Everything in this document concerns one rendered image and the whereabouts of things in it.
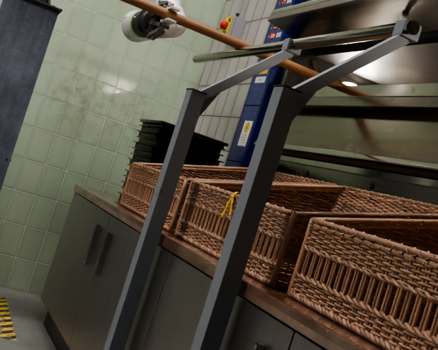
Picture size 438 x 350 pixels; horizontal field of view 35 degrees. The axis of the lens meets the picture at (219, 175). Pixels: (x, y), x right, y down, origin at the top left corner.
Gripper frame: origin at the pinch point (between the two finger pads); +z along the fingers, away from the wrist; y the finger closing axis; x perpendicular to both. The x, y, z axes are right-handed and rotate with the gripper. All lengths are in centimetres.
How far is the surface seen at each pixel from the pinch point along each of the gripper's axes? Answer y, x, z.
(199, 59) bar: 3.9, -23.1, -26.9
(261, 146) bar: 36, 1, 86
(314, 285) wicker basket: 57, -10, 100
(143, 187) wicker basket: 53, -11, -7
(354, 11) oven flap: -19, -50, 20
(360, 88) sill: 2, -60, 20
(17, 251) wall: 101, -1, -123
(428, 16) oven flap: -18, -57, 45
